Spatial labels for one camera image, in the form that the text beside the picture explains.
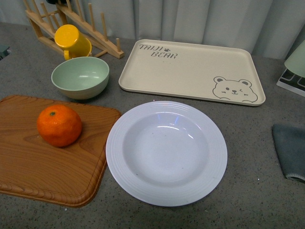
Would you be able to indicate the dark green object left edge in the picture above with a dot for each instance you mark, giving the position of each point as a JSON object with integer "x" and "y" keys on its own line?
{"x": 4, "y": 51}

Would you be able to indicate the white round plate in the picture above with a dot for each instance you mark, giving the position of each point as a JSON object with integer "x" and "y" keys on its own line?
{"x": 166, "y": 153}

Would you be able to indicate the light green cup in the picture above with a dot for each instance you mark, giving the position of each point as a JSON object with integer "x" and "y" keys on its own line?
{"x": 296, "y": 61}

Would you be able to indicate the beige bear tray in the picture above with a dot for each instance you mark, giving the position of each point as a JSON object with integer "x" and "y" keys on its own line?
{"x": 194, "y": 71}

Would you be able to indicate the grey folded cloth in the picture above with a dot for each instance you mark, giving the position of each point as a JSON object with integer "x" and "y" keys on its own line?
{"x": 289, "y": 143}

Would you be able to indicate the light green bowl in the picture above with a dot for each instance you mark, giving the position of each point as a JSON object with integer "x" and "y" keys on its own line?
{"x": 81, "y": 78}

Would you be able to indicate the yellow plastic cup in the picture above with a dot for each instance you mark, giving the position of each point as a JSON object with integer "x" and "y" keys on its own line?
{"x": 73, "y": 43}

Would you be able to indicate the orange fruit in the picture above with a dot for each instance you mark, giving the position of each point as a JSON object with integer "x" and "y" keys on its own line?
{"x": 59, "y": 125}

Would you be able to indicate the wooden dish rack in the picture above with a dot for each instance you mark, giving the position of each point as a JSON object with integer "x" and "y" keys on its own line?
{"x": 46, "y": 23}

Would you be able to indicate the wooden cutting board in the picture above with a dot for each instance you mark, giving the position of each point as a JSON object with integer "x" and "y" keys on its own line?
{"x": 32, "y": 168}

